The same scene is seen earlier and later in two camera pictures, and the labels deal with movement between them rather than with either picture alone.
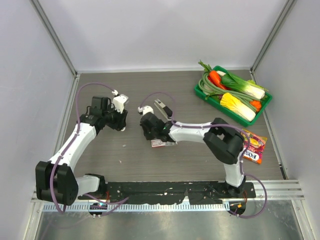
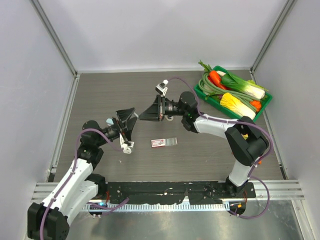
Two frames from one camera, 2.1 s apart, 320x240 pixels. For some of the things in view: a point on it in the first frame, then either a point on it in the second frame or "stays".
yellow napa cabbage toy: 229,101 stays
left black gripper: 120,122 → 123,116
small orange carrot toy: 257,104 stays
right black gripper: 149,136 → 153,113
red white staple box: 155,143 stays
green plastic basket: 200,92 stays
